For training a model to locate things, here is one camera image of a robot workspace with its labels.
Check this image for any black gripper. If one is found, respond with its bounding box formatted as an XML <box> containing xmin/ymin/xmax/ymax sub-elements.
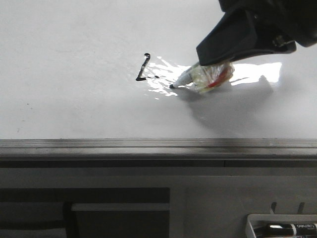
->
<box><xmin>196</xmin><ymin>0</ymin><xmax>317</xmax><ymax>66</ymax></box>

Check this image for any white marker with tape wad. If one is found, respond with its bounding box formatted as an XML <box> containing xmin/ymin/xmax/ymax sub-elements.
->
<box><xmin>169</xmin><ymin>61</ymin><xmax>235</xmax><ymax>94</ymax></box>

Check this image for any white plastic marker tray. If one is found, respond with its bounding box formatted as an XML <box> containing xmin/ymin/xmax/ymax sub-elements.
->
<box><xmin>245</xmin><ymin>214</ymin><xmax>317</xmax><ymax>238</ymax></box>

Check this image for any black deli marker in tray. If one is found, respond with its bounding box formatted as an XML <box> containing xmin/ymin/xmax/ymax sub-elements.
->
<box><xmin>254</xmin><ymin>223</ymin><xmax>317</xmax><ymax>238</ymax></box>

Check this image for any white whiteboard with metal frame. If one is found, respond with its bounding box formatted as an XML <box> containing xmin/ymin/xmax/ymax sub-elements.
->
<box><xmin>0</xmin><ymin>0</ymin><xmax>317</xmax><ymax>161</ymax></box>

